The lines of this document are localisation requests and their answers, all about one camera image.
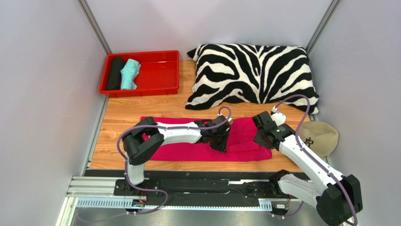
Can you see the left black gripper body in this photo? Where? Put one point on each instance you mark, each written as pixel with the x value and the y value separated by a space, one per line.
pixel 219 141

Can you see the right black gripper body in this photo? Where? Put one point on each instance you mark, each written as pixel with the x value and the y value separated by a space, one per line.
pixel 261 137

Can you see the magenta t shirt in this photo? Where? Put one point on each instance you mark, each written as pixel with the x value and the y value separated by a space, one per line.
pixel 240 147

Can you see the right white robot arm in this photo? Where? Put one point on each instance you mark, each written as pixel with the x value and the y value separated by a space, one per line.
pixel 336 197

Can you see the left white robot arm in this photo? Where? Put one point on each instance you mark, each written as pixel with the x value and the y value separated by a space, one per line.
pixel 142 141

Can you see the beige baseball cap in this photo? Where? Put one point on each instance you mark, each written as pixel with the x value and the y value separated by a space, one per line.
pixel 320 137

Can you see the zebra print pillow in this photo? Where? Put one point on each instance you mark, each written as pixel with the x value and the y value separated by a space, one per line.
pixel 244 73

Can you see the red plastic tray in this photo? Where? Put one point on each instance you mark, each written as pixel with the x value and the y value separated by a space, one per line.
pixel 159 74

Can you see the rolled teal t shirt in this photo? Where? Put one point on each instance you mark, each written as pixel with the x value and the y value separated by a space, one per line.
pixel 128 74

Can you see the rolled black t shirt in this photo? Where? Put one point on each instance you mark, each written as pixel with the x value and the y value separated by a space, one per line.
pixel 115 73

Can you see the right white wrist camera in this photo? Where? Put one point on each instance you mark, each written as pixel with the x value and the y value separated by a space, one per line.
pixel 278 117

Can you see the aluminium frame rail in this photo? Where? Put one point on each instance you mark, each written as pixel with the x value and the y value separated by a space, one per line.
pixel 89 202

